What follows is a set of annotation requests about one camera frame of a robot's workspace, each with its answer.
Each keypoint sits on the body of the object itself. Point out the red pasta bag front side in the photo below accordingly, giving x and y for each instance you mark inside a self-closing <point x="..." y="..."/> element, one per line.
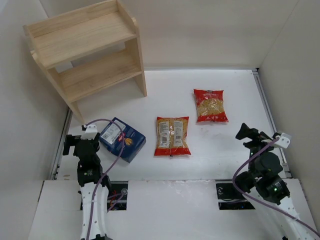
<point x="210" y="106"/>

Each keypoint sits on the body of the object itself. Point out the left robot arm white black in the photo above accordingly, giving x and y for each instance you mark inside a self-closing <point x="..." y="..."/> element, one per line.
<point x="94" y="185"/>

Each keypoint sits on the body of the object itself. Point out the blue pasta box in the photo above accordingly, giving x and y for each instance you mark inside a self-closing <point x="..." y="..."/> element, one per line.
<point x="113" y="135"/>

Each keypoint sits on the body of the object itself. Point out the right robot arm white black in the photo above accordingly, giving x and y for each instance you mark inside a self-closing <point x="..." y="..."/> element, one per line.
<point x="258" y="180"/>

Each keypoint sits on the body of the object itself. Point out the right aluminium table rail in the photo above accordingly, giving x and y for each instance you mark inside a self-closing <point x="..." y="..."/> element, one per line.
<point x="286" y="173"/>

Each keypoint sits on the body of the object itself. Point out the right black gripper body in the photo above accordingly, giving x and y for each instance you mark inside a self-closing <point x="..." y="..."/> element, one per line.
<point x="252" y="138"/>

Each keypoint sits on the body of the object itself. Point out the wooden two-tier shelf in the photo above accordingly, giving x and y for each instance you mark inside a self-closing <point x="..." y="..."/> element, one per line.
<point x="79" y="33"/>

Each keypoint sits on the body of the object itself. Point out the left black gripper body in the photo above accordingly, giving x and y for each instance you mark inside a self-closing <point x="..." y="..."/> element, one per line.
<point x="77" y="144"/>

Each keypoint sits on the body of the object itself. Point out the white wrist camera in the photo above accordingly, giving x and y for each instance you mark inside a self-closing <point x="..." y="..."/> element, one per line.
<point x="283" y="140"/>
<point x="90" y="132"/>

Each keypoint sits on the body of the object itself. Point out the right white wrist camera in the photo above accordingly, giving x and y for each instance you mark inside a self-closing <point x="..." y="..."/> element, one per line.
<point x="283" y="140"/>

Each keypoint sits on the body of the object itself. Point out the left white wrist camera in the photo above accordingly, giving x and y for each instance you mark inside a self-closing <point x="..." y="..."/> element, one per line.
<point x="90" y="132"/>

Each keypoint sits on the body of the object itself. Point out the red pasta bag label side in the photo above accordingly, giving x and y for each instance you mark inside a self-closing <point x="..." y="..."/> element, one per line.
<point x="171" y="133"/>

